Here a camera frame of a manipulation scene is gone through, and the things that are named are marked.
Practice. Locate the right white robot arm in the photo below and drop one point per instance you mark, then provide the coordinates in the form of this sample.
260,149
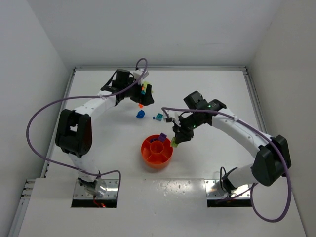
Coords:
270,153

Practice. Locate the lime green lego brick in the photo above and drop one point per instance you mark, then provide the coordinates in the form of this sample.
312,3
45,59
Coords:
146,84
173,143

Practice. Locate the teal square lego brick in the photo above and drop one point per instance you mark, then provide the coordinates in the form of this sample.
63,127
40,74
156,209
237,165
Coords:
159,117

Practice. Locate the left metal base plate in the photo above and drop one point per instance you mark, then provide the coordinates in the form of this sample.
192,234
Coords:
101,189

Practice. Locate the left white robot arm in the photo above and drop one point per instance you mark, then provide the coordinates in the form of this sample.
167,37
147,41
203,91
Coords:
74,131

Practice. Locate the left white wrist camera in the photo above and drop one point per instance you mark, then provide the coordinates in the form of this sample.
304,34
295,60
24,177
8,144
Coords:
140,72

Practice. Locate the orange round divided container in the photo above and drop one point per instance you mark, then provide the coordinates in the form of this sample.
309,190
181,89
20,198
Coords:
156,155

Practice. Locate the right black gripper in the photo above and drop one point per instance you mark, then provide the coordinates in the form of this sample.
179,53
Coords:
184,129

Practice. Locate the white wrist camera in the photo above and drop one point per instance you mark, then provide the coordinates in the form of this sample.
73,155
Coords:
171,116
140,72

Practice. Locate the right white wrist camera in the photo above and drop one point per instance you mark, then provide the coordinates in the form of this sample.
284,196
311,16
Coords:
171,116

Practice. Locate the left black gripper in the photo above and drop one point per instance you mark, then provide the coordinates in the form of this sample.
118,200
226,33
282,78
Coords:
144,98

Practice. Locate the blue round lego piece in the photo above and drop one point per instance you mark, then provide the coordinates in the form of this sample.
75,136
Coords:
140,114

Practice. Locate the purple lego brick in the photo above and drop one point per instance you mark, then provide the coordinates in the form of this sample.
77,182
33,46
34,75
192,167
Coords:
162,137

